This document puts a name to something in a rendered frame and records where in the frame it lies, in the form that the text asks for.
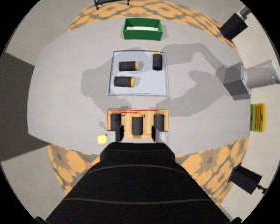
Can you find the green open-top box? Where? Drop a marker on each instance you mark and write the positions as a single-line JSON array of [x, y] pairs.
[[143, 29]]

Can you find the wooden battery holder board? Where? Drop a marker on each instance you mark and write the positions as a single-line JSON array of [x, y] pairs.
[[127, 122]]

